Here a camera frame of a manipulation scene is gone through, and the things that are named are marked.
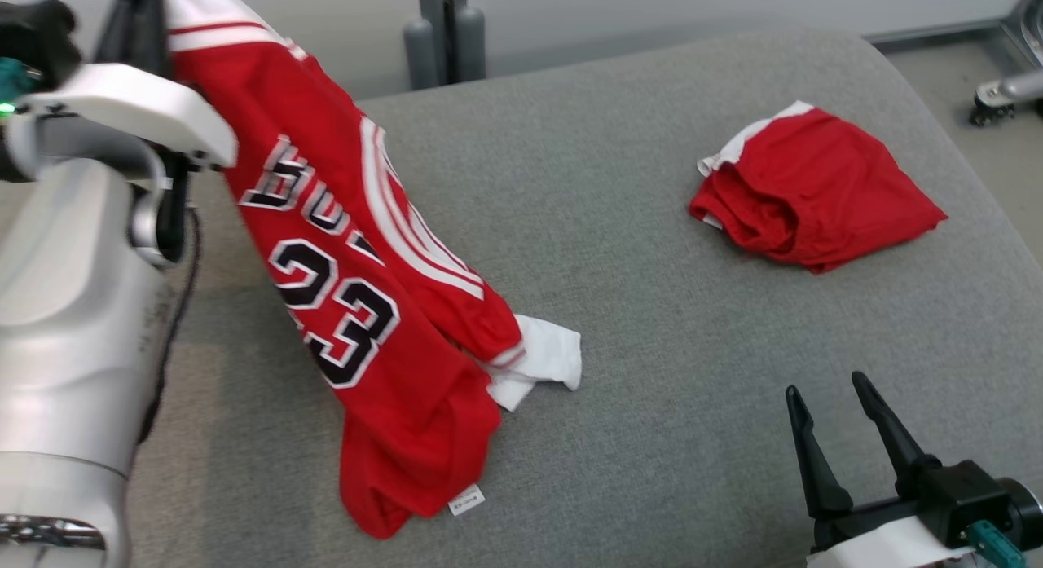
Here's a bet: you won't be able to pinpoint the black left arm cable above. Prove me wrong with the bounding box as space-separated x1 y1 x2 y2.
137 208 202 447

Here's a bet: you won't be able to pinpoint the teal gripper connector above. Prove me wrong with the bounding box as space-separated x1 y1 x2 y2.
967 519 1029 568
0 57 42 117

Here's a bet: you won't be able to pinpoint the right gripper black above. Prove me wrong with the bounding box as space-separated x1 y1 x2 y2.
785 371 1043 553

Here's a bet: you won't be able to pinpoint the grey metal wheeled stand base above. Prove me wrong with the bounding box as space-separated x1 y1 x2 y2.
968 0 1043 129

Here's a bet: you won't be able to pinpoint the teal left gripper connector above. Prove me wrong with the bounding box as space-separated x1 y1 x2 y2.
0 57 42 117

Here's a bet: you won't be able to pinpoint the grey metal partition post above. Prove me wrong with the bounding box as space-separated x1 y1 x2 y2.
403 0 488 92

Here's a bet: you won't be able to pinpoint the teal right gripper connector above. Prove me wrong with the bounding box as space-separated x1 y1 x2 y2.
967 519 1029 568

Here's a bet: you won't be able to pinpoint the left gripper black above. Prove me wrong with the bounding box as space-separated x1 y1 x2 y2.
0 0 169 86

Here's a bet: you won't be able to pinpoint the grey partition base rail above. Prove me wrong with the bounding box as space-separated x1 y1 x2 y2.
864 15 1015 47

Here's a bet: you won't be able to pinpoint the red basketball jersey white sleeves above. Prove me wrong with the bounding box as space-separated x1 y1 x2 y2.
163 0 583 541

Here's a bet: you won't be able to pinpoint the red shorts white stripe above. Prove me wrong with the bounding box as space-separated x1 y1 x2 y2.
689 100 949 275

